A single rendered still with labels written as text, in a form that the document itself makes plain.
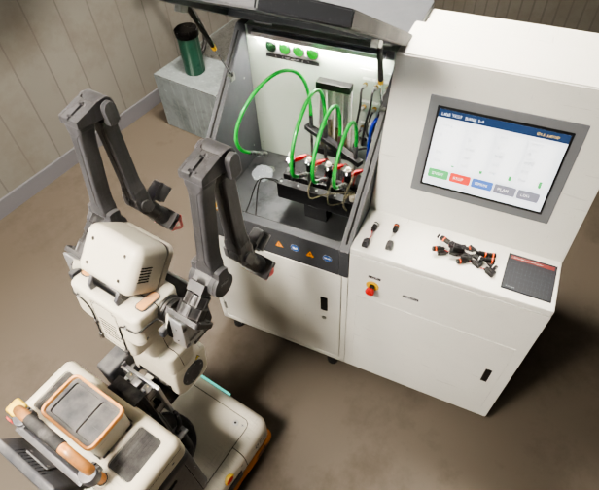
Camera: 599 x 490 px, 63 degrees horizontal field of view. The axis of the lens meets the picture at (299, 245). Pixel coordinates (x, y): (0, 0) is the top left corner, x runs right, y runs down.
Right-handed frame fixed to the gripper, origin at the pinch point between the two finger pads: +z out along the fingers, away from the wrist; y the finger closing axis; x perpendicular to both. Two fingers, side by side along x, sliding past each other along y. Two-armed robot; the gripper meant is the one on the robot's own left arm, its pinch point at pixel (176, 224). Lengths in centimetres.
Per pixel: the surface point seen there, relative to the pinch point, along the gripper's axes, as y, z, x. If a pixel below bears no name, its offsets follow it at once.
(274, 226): -30.4, 13.9, -17.2
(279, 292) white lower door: -30, 52, 4
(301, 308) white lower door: -41, 59, 6
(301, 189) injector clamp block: -30, 20, -36
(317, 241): -49, 15, -19
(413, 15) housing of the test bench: -47, -2, -107
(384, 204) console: -64, 20, -43
